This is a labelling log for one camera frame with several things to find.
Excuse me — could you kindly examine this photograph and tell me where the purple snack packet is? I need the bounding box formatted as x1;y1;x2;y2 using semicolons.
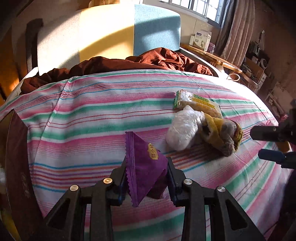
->
125;132;168;207

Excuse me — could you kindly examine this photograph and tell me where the wooden wardrobe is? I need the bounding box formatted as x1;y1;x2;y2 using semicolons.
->
0;28;19;105

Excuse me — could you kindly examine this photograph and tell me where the gold metal tin box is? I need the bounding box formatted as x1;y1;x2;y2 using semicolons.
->
1;110;43;240

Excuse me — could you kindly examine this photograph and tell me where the wooden bedside table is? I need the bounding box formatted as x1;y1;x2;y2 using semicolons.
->
180;43;242;73

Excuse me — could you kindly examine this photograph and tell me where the window with metal frame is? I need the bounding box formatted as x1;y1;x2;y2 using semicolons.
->
143;0;226;27

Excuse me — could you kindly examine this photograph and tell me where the white mug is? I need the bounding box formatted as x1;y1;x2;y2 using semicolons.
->
216;65;240;82

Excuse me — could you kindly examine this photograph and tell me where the green yellow noodle pack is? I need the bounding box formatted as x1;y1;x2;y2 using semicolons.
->
174;89;222;118

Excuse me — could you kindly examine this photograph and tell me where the rust brown blanket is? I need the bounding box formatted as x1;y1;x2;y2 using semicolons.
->
21;48;213;94

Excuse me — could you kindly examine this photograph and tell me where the white carton on table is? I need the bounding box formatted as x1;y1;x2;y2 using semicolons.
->
189;30;212;51

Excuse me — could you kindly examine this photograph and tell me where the beige curtain right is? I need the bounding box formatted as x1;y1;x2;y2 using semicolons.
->
215;0;255;67

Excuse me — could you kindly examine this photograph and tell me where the tricolour foam headboard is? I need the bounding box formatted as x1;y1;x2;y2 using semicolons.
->
37;4;181;74

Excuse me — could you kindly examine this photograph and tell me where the cluttered shelf with electronics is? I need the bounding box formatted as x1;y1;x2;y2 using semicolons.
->
239;29;290;117

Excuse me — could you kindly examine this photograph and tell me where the white bed rail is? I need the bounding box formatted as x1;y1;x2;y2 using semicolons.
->
5;67;39;103

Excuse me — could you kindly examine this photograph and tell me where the clear plastic bag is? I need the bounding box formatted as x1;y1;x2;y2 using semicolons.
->
166;105;205;151

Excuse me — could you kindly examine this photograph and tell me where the striped pink green bedsheet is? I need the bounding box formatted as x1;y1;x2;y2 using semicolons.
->
1;70;291;237

